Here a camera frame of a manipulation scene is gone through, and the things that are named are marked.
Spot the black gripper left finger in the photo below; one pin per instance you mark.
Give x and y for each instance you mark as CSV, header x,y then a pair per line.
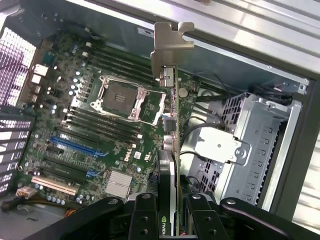
x,y
146,217

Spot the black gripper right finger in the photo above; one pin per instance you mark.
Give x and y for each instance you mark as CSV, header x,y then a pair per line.
x,y
202,220

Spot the silver chipset heatsink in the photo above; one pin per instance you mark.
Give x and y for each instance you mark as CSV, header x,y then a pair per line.
x,y
118,183

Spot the green Dell motherboard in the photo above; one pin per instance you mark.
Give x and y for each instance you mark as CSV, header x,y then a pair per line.
x,y
112,152

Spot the grey metal disk bay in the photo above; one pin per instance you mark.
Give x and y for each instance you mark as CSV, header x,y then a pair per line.
x,y
257,140

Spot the white expansion slot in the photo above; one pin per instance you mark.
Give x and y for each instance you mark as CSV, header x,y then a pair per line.
x,y
53,185

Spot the blue expansion slot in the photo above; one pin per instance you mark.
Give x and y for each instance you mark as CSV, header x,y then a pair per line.
x,y
75,146

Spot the metal socket cover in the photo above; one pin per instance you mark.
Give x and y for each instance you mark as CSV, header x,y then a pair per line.
x,y
160,110

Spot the grey power supply unit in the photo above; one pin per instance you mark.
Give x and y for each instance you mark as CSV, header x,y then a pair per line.
x,y
37,217

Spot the CPU socket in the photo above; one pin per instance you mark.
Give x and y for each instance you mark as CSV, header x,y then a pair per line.
x,y
120,98

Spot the round coin battery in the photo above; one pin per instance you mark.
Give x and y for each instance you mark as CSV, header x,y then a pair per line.
x,y
183,92

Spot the open grey PC case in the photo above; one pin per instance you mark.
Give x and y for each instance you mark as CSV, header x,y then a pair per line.
x,y
225,65

